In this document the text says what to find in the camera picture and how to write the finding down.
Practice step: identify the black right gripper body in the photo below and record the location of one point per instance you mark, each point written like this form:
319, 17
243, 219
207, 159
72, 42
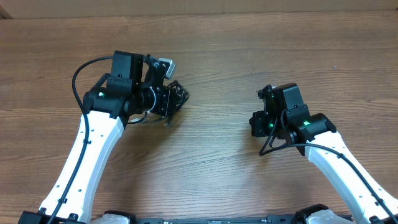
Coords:
257, 125

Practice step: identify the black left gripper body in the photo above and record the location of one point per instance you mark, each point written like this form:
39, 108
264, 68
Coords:
170, 100

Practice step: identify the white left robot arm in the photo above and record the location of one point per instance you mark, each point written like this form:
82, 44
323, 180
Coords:
135, 85

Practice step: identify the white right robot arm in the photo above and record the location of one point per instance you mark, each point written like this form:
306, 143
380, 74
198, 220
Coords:
286, 122

